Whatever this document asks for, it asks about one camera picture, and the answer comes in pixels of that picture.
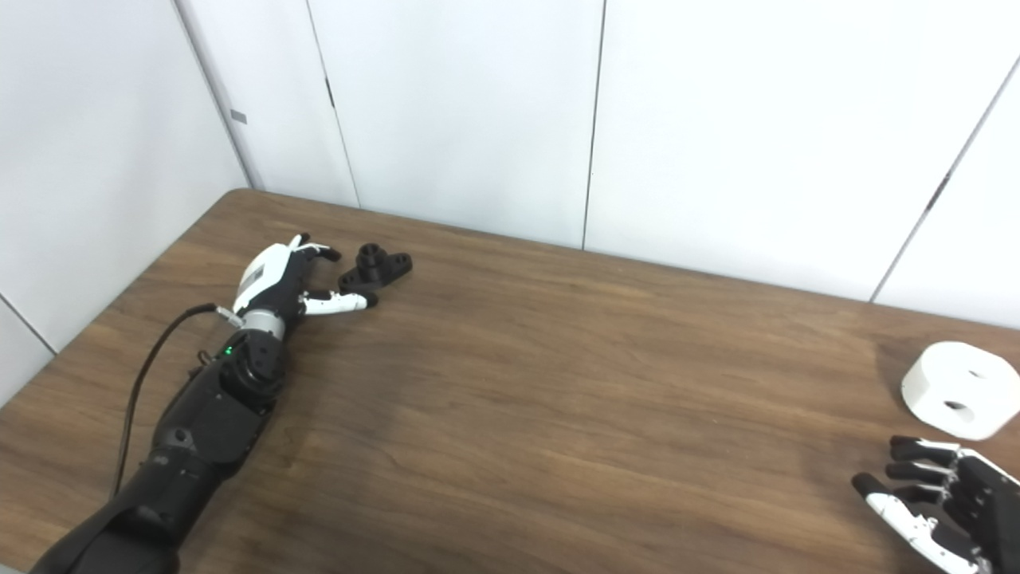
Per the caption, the white and black left hand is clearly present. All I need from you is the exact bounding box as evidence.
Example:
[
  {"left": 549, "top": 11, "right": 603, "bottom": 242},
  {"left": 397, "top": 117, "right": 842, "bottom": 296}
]
[{"left": 231, "top": 233, "right": 379, "bottom": 332}]

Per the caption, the round white cylinder piece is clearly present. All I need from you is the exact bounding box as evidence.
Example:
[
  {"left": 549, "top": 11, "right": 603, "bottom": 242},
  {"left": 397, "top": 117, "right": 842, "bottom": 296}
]
[{"left": 900, "top": 341, "right": 1020, "bottom": 441}]

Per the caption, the white and black right hand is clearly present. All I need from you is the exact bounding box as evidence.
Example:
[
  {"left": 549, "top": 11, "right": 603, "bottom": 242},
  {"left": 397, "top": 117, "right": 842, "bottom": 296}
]
[{"left": 851, "top": 434, "right": 1020, "bottom": 574}]

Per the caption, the black flanged holder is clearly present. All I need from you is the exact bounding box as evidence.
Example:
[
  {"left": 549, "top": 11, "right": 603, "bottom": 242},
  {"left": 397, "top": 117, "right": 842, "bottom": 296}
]
[{"left": 338, "top": 243, "right": 414, "bottom": 293}]

